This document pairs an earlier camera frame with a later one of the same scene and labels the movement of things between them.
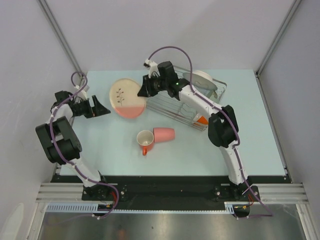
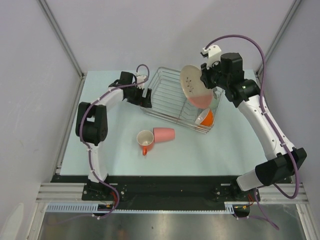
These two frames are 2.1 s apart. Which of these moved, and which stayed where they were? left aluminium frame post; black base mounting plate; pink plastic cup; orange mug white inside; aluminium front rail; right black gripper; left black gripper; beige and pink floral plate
Moved: left black gripper; beige and pink floral plate; right black gripper
Stayed: orange mug white inside; aluminium front rail; left aluminium frame post; black base mounting plate; pink plastic cup
